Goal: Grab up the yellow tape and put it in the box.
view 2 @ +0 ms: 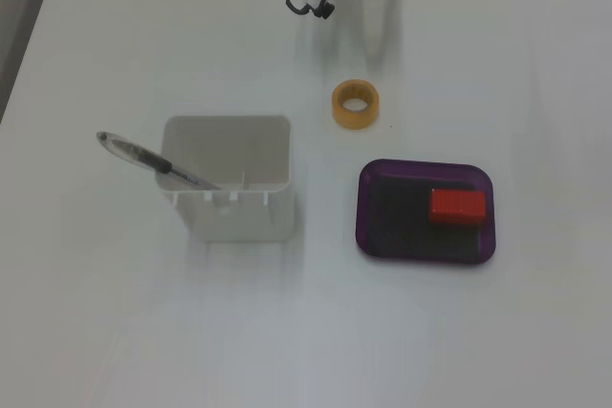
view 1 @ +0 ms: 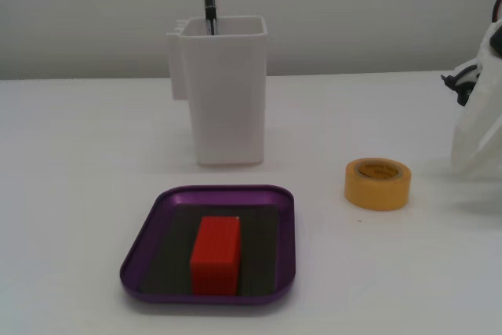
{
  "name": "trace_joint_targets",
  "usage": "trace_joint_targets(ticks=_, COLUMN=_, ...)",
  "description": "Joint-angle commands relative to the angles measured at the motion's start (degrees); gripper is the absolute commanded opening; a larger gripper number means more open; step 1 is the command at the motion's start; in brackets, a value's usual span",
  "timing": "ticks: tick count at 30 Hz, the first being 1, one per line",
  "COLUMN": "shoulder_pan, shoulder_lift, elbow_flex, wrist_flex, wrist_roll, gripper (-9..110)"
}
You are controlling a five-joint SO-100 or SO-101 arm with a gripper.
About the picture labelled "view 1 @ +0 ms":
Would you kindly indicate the yellow masking tape roll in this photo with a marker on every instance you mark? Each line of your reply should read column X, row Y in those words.
column 376, row 194

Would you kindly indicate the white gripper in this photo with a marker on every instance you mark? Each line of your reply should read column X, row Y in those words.
column 476, row 143

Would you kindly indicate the purple metal tray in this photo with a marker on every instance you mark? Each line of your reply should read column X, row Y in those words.
column 157, row 233

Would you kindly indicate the red ribbed block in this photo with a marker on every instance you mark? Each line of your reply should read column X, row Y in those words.
column 215, row 256

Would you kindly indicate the white plastic pen holder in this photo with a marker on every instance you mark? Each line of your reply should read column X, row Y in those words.
column 227, row 95

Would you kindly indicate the black tray liner mat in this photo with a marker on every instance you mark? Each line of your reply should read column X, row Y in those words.
column 259, row 256

